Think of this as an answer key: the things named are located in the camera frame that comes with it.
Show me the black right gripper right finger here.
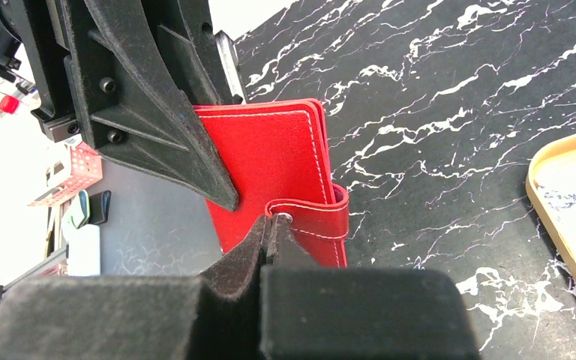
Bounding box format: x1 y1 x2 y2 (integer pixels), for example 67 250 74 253
260 213 480 359

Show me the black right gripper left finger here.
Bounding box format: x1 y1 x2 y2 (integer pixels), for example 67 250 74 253
0 217 269 359

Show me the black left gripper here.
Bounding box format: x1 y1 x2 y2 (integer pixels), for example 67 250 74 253
0 1 239 210

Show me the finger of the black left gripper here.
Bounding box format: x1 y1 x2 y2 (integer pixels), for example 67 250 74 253
142 0 233 105

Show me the red leather card holder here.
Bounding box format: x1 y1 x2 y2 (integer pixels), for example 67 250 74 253
195 98 350 268

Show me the red perforated basket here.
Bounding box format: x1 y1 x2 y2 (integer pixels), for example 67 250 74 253
28 141 104 207

